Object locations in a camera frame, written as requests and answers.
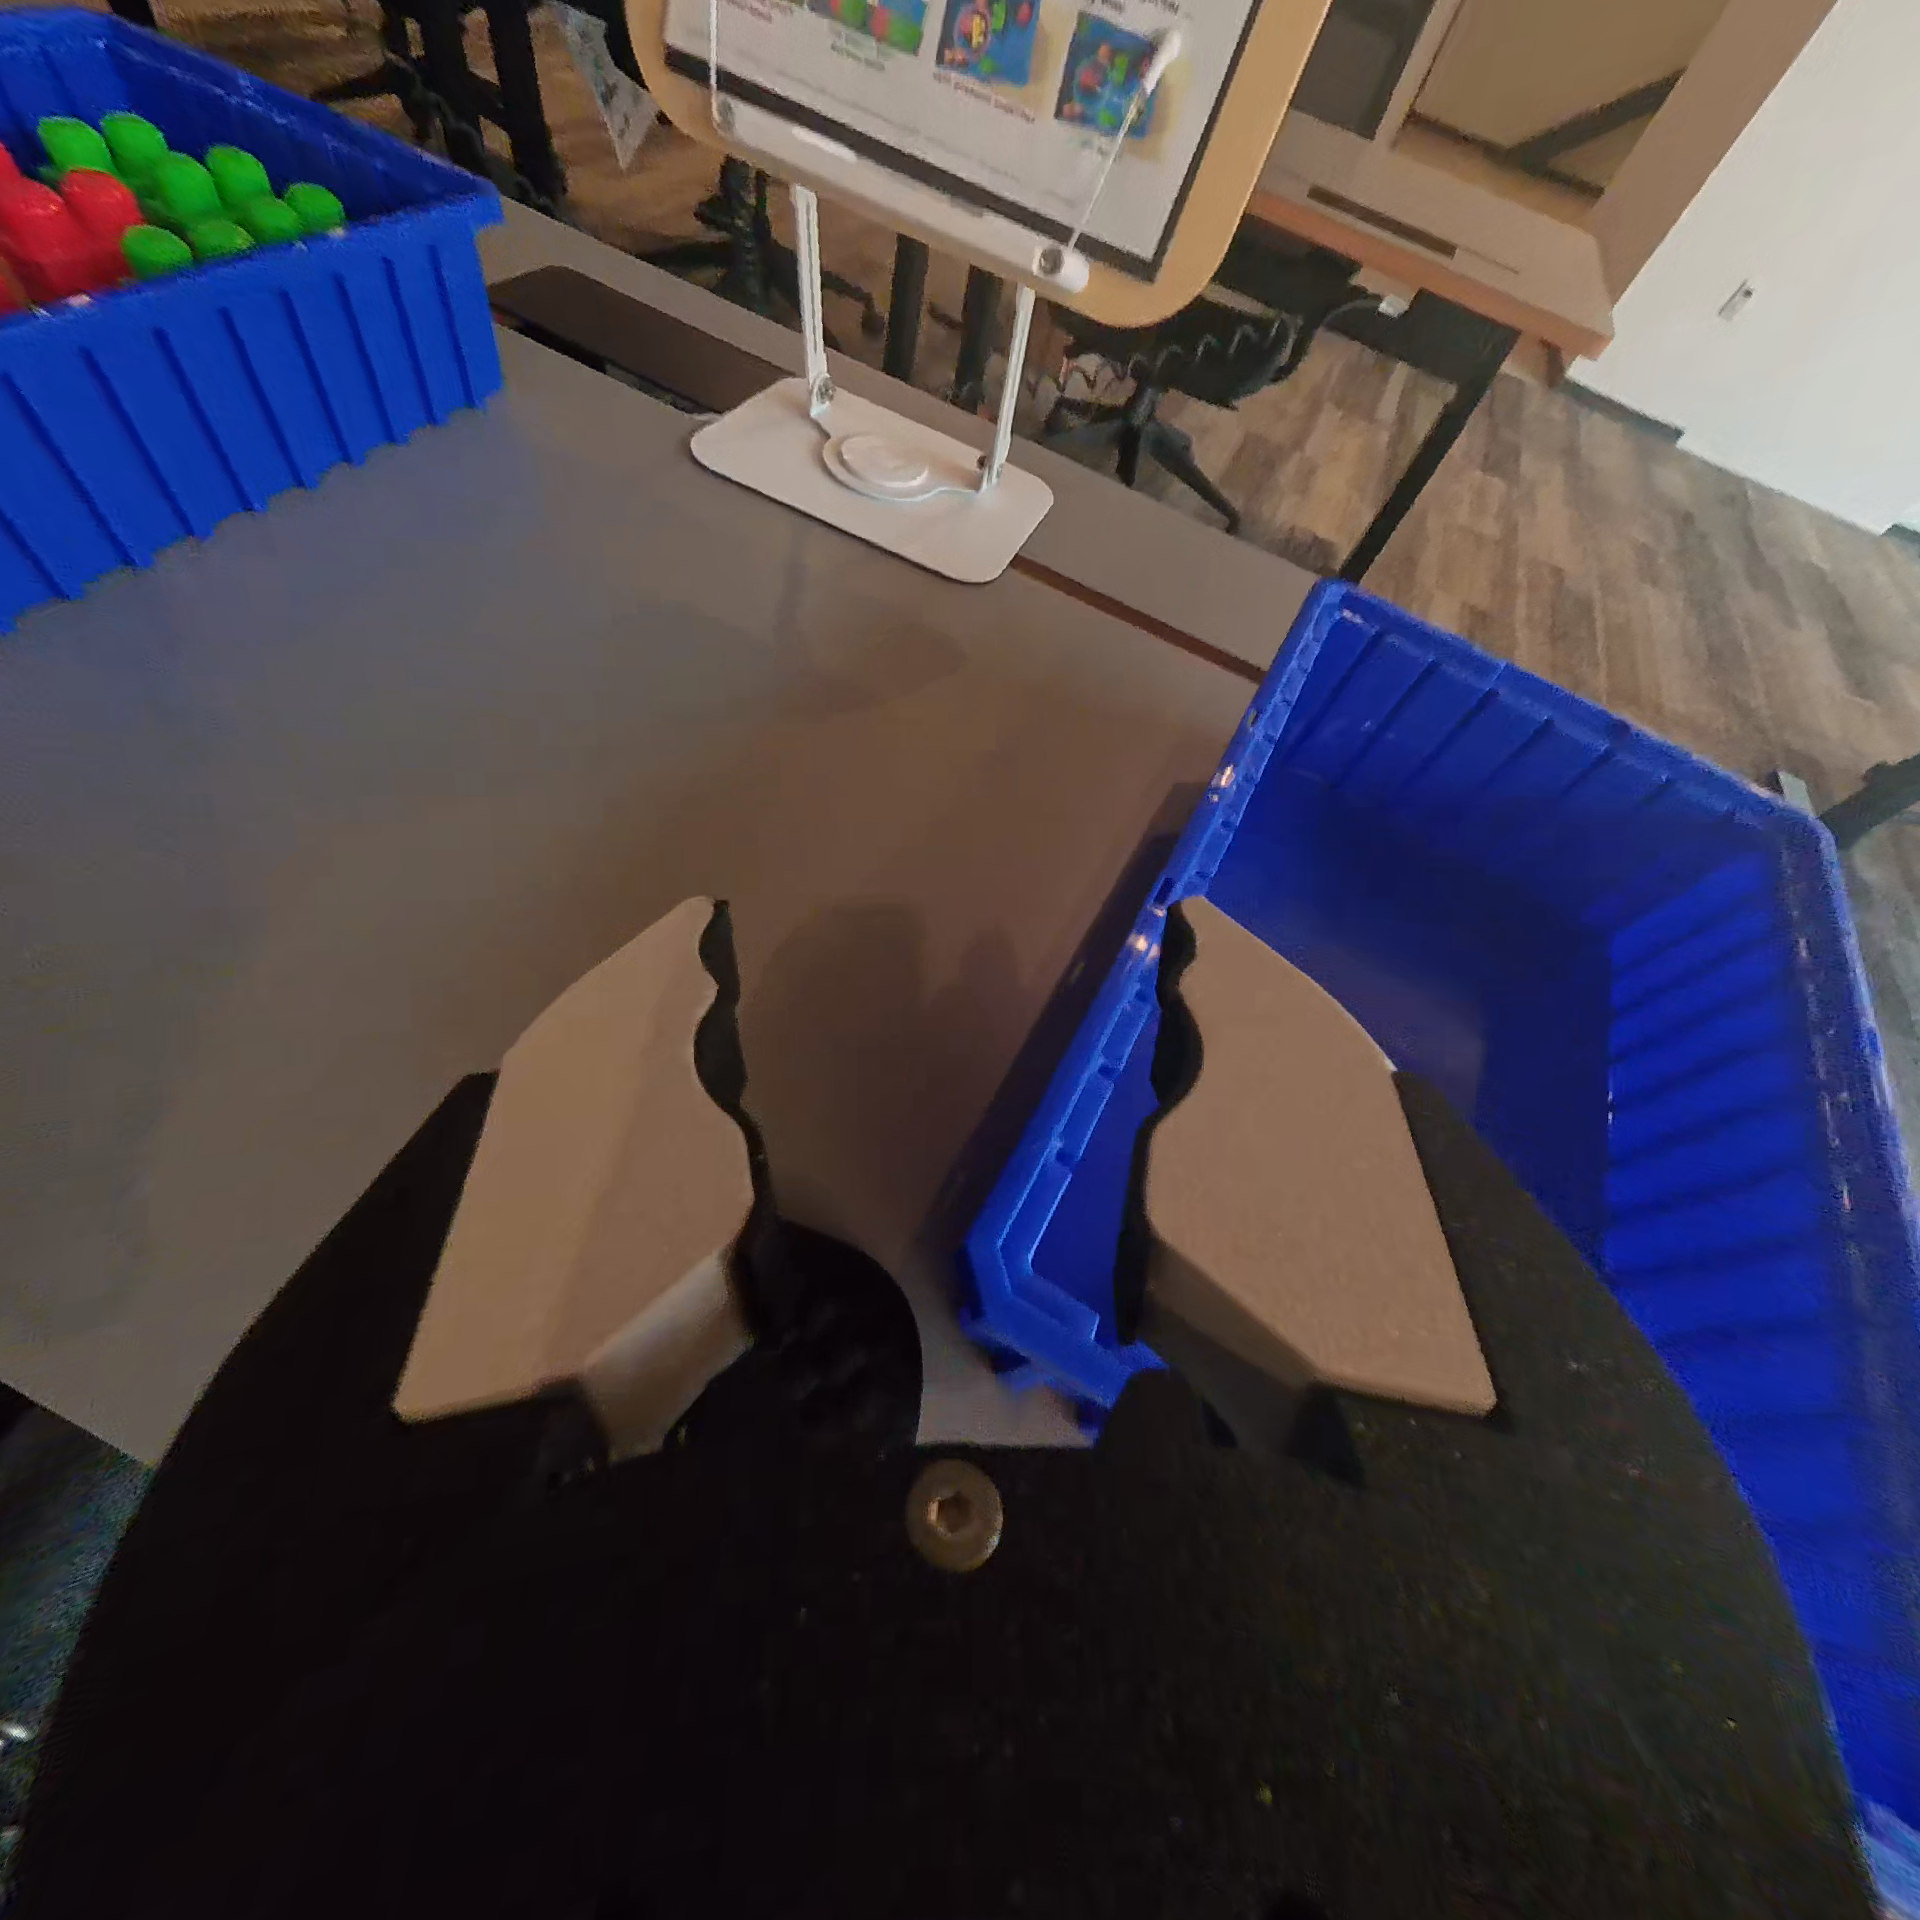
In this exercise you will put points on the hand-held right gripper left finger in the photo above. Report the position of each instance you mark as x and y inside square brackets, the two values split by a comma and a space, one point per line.
[587, 1201]

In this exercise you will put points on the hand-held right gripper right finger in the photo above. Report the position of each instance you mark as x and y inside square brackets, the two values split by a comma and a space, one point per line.
[1306, 1201]

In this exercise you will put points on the blue plastic bin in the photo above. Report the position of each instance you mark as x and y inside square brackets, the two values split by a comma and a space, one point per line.
[1680, 991]
[241, 391]

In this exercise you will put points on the green building block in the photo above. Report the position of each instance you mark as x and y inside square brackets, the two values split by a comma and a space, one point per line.
[91, 144]
[211, 187]
[295, 211]
[167, 250]

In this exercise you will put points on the red two-stud building block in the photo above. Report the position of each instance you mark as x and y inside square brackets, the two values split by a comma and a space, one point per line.
[25, 196]
[77, 257]

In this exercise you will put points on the black textured wrist rest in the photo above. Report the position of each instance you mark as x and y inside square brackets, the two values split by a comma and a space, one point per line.
[826, 1336]

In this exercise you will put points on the black office chair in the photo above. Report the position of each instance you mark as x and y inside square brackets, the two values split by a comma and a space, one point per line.
[1201, 376]

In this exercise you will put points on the wooden office desk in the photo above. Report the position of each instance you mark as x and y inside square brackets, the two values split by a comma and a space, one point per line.
[1470, 257]

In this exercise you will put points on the instruction sheet on stand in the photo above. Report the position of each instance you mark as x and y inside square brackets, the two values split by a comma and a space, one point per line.
[1260, 181]

